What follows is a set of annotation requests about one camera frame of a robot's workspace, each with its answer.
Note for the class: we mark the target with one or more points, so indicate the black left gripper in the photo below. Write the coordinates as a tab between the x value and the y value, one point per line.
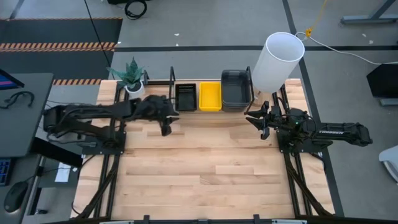
152	107

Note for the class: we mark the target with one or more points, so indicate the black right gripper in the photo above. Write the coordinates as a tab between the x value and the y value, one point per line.
273	119

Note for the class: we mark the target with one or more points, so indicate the black plastic basket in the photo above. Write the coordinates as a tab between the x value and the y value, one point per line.
186	98

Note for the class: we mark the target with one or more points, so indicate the yellow plastic basket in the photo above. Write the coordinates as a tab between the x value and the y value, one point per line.
210	96

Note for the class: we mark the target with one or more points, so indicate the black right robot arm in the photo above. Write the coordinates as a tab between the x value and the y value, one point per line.
342	133

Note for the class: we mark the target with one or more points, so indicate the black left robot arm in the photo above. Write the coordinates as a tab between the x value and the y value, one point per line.
93	112

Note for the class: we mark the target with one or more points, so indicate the dark grey plastic bin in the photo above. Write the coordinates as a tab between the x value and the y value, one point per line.
235	90

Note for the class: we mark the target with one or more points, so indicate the snake plant in white pot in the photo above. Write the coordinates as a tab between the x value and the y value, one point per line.
133	79

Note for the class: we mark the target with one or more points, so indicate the white cylindrical bin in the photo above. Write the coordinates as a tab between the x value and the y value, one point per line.
276	62

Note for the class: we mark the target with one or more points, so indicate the white paper sheet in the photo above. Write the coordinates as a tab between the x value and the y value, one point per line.
62	172

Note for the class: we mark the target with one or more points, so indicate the black floor monitor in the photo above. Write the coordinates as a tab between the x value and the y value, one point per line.
384	81

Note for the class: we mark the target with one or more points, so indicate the grey stand foot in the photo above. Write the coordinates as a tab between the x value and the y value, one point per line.
388	102

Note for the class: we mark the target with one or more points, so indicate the black hazard striped floor mat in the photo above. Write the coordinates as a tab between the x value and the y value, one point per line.
62	31

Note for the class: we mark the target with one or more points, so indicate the grey side table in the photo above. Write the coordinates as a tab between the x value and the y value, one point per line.
46	196

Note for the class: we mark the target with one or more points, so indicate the dark grey desk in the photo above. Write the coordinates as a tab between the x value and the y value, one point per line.
25	130

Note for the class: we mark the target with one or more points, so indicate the grey desk leg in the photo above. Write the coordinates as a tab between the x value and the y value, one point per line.
367	19

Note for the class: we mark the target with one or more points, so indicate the black computer monitor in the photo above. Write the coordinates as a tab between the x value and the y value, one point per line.
7	81

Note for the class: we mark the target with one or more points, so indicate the black computer mouse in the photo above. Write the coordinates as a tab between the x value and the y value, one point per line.
15	196

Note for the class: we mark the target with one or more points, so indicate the black keyboard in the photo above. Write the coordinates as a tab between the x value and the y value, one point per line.
4	171

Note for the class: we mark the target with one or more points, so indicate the black aluminium rig frame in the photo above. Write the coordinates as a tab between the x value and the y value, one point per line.
93	150

